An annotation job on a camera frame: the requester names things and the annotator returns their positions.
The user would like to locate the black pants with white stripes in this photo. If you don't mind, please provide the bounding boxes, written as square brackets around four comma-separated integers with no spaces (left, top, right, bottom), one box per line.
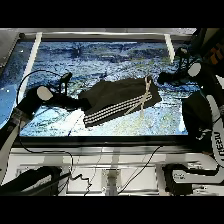
[77,76,163,129]

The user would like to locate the black cable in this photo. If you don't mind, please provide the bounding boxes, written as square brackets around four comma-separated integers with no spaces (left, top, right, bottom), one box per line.
[15,68,64,104]
[116,144,164,196]
[18,134,95,197]

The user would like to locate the silver frame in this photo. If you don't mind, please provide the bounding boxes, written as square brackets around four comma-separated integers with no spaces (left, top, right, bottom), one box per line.
[0,28,224,197]

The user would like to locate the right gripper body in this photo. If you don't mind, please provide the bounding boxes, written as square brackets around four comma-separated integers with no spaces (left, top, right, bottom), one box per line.
[156,71,181,86]

